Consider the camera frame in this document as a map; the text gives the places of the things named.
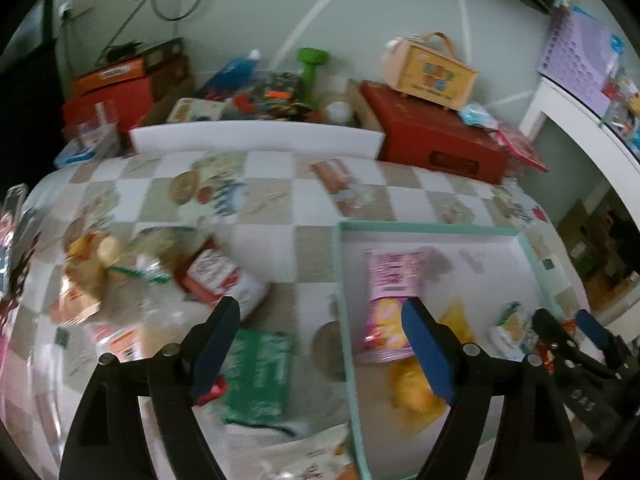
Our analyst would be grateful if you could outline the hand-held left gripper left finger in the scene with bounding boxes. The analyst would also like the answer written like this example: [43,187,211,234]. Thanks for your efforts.
[59,296,241,480]

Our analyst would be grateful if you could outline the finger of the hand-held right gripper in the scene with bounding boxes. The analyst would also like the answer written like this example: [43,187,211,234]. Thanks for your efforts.
[531,308,616,386]
[575,309,628,368]

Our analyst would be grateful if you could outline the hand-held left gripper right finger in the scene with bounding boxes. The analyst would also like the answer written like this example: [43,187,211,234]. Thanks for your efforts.
[401,297,583,480]

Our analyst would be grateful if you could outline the small red snack packet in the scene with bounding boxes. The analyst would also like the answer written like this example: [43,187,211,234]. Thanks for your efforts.
[535,320,576,376]

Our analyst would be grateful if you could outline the cream snack packet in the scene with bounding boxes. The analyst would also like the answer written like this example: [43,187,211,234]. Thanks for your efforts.
[487,302,538,361]

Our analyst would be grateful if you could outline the yellow snack packet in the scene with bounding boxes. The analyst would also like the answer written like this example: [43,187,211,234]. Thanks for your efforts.
[389,300,477,427]

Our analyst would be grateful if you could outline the red printed snack packet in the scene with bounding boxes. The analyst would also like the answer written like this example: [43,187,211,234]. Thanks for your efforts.
[175,245,271,321]

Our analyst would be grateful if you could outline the pink snack packet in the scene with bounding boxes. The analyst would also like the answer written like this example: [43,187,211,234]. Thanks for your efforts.
[362,249,436,356]

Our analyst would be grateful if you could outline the white tray with teal rim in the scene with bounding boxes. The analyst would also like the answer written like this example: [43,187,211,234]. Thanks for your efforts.
[332,220,566,480]

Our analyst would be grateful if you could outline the green and white snack packet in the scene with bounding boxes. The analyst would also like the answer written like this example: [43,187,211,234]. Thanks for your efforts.
[110,227,201,286]

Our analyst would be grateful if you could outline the small red wrapper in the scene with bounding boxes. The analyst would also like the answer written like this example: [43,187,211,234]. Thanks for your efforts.
[197,377,228,406]

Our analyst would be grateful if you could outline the brown paper bags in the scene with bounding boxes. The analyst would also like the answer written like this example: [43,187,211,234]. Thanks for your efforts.
[560,200,640,301]

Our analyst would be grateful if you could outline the clear packet with orange label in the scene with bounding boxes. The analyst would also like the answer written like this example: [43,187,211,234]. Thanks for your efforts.
[92,310,191,366]

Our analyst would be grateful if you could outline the checkered printed tablecloth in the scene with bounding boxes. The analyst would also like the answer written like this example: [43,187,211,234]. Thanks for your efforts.
[0,150,591,480]

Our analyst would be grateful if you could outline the orange snack packet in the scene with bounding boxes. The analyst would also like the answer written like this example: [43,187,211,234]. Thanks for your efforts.
[50,280,103,326]

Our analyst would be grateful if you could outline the pale printed snack packet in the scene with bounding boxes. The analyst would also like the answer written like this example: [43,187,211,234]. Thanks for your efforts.
[250,422,361,480]

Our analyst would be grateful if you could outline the pink printed tin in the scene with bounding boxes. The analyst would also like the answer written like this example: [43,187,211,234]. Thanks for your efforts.
[495,127,550,173]

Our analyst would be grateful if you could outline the white foam board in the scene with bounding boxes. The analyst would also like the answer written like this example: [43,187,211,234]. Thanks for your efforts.
[129,122,386,161]

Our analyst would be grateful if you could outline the red gift box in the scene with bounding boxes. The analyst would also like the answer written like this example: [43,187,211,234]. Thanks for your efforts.
[360,81,511,186]

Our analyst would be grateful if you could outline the white shelf unit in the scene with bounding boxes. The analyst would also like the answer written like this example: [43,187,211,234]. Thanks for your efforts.
[520,77,640,201]

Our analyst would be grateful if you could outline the light blue wipes pack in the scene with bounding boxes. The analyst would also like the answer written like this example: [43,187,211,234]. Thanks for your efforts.
[459,102,501,131]

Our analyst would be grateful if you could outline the colourful toys on shelf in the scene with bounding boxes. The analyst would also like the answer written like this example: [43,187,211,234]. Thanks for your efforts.
[600,35,640,156]

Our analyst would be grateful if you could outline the cream card box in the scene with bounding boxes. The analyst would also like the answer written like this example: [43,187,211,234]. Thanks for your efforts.
[167,97,226,123]

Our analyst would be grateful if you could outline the clear plastic box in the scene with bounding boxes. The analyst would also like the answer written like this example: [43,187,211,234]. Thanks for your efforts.
[77,102,121,156]

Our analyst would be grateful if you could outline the camouflage toy pile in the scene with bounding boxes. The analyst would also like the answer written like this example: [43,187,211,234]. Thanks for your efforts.
[235,72,311,121]

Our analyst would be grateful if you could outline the white round cap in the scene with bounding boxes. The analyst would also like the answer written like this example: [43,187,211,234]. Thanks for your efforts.
[325,101,353,123]

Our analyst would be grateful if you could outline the purple plastic basket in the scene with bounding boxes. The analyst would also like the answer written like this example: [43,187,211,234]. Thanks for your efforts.
[537,5,621,116]

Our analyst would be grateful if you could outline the blue bottle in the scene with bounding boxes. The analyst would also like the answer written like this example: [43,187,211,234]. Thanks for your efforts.
[200,50,263,98]

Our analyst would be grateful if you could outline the orange box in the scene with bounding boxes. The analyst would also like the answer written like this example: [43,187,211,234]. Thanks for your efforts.
[72,57,148,96]

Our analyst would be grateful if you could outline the green dumbbell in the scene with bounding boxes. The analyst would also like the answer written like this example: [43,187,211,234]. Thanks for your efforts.
[297,47,333,111]

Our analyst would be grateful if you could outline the dark brown box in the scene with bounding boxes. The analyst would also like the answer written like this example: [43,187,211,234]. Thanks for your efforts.
[142,37,183,73]

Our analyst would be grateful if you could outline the yellow wooden case with handle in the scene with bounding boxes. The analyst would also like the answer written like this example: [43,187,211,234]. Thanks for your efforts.
[382,32,478,111]

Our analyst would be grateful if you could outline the black cable loop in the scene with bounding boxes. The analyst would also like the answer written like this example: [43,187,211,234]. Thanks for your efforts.
[102,0,208,58]

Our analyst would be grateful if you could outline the wall socket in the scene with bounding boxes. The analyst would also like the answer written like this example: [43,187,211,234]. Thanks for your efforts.
[57,0,96,21]

